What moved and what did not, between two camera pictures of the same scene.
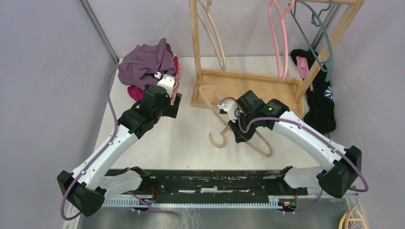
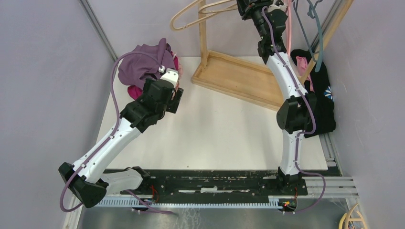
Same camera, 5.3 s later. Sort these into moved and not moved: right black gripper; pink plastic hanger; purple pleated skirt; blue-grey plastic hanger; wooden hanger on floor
Moved: blue-grey plastic hanger; pink plastic hanger; right black gripper
Not moved: purple pleated skirt; wooden hanger on floor
